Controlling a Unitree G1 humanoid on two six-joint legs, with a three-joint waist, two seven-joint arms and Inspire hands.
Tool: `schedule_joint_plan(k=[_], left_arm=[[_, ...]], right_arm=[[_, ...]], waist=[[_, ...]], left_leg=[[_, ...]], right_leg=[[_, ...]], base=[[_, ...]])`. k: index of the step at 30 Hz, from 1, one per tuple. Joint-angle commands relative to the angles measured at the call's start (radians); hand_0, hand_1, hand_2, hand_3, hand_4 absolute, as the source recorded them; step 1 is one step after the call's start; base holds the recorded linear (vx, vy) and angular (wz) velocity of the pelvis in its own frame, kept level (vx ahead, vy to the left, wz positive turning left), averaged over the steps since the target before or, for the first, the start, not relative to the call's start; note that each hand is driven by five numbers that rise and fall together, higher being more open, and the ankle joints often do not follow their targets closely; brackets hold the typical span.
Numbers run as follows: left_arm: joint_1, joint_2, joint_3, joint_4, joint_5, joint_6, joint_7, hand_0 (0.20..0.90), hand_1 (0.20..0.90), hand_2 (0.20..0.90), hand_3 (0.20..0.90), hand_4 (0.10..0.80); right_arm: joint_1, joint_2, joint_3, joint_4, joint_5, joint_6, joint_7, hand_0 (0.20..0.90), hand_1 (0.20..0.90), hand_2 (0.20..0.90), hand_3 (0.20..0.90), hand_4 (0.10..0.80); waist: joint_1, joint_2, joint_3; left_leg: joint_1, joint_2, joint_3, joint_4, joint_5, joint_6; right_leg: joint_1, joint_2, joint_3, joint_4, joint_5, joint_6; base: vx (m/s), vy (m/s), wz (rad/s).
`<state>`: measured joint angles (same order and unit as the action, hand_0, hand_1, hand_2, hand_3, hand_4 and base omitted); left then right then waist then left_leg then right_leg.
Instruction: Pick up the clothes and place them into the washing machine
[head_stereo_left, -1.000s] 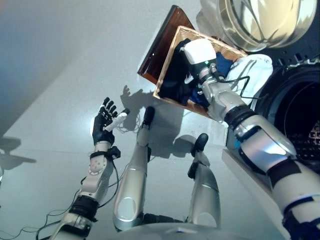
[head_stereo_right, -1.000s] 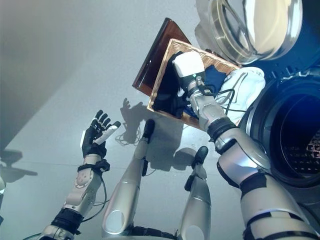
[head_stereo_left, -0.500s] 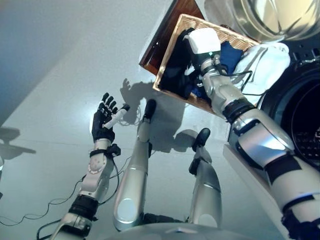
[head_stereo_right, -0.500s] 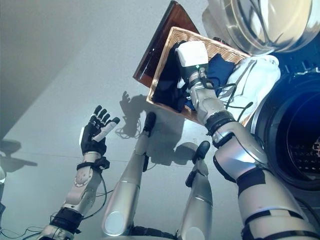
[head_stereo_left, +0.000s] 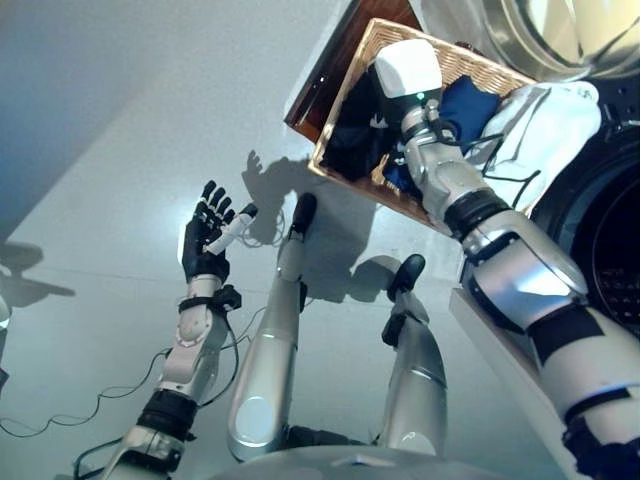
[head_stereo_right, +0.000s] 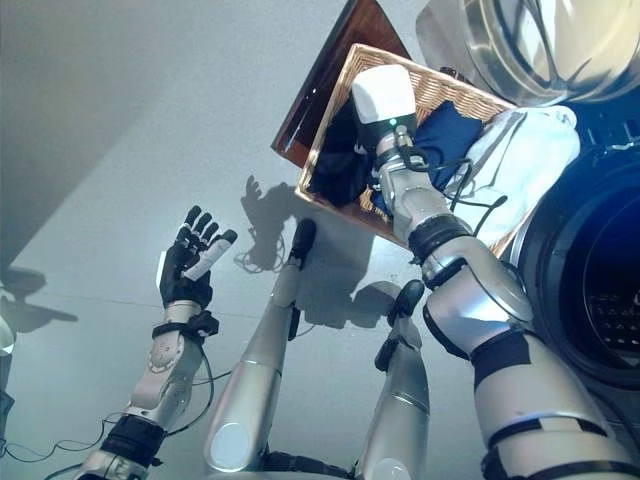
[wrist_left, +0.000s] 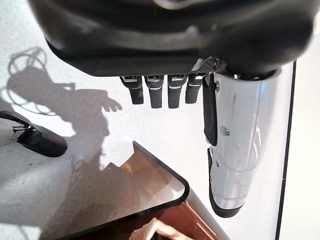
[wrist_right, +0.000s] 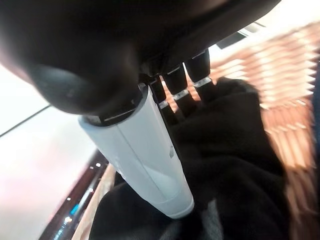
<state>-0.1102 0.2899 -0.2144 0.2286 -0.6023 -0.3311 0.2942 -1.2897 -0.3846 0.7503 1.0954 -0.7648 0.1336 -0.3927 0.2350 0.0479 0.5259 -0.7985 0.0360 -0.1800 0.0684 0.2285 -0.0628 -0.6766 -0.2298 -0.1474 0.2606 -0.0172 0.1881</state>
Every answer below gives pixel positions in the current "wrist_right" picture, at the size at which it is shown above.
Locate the rectangular wicker laundry basket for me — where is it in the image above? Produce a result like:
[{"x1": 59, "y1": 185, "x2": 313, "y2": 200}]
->
[{"x1": 99, "y1": 21, "x2": 320, "y2": 240}]

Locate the large black garment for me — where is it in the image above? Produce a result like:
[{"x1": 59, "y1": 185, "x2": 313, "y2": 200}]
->
[{"x1": 88, "y1": 76, "x2": 294, "y2": 240}]

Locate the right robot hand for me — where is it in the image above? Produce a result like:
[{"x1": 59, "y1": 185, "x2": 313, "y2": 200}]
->
[{"x1": 0, "y1": 0, "x2": 281, "y2": 221}]

